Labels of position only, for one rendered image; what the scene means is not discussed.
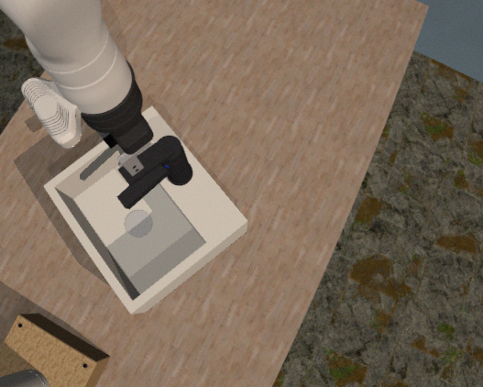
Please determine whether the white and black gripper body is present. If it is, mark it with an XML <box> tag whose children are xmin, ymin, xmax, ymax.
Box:
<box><xmin>21</xmin><ymin>44</ymin><xmax>154</xmax><ymax>155</ymax></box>

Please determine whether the white rectangular sink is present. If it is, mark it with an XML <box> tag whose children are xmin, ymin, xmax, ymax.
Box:
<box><xmin>43</xmin><ymin>141</ymin><xmax>247</xmax><ymax>315</ymax></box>

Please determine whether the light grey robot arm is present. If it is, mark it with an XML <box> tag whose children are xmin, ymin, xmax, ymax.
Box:
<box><xmin>0</xmin><ymin>0</ymin><xmax>115</xmax><ymax>387</ymax></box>

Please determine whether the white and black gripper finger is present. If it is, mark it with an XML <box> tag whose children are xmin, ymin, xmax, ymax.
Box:
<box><xmin>95</xmin><ymin>130</ymin><xmax>117</xmax><ymax>149</ymax></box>
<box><xmin>117</xmin><ymin>143</ymin><xmax>150</xmax><ymax>176</ymax></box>

